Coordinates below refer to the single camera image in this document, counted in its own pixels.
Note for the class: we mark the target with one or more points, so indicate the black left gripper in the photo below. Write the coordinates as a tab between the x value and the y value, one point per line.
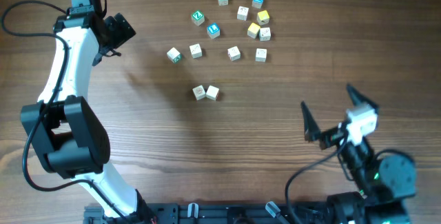
122	30

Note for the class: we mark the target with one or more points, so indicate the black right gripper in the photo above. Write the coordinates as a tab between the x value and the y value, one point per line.
312	134

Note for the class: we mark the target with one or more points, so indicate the wooden block red dog picture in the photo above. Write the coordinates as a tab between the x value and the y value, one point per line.
199	92

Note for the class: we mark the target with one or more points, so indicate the wooden block sketch picture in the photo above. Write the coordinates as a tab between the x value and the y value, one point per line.
265	34

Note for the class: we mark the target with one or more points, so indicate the plain wooden block green side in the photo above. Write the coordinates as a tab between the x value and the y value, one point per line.
212	93

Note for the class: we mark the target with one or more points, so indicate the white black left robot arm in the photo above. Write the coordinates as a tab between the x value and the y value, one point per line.
65	133

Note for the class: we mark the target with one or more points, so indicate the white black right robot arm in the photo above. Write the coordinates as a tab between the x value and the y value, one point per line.
384	179

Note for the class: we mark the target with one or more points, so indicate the wooden block green A side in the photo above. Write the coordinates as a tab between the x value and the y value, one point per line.
174	55

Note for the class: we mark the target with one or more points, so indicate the wooden block fox picture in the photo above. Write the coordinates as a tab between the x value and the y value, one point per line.
196	51

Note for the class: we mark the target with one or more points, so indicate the green Z wooden block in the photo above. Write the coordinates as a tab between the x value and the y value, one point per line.
198	17

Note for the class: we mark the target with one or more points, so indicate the wooden block grey drawing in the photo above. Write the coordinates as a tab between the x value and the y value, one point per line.
261	55

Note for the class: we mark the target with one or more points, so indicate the blue L wooden block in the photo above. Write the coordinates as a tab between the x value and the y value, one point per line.
213	30

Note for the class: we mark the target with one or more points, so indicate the wooden block red drawing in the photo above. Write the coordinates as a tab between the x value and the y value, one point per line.
233	53

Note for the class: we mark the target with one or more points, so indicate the yellow K wooden block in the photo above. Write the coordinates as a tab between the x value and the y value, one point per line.
263	17

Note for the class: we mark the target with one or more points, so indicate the wooden block monkey picture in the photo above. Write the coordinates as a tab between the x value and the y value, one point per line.
242	13

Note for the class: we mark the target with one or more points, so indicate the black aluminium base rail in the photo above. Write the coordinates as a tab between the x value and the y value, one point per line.
172	213

